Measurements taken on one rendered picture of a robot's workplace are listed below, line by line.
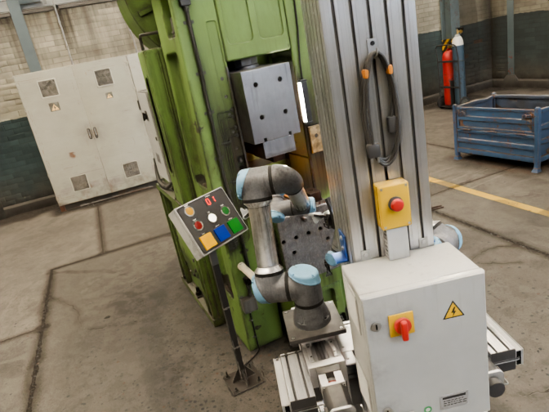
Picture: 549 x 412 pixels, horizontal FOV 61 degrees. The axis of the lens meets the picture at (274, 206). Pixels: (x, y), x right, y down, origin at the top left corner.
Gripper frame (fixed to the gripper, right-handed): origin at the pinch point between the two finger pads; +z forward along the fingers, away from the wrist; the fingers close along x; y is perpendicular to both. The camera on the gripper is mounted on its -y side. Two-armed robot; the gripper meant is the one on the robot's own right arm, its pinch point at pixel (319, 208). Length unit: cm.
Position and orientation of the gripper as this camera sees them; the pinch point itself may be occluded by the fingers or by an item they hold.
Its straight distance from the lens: 255.9
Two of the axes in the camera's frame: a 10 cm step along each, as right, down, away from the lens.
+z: -4.3, -2.3, 8.7
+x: 8.8, -3.0, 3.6
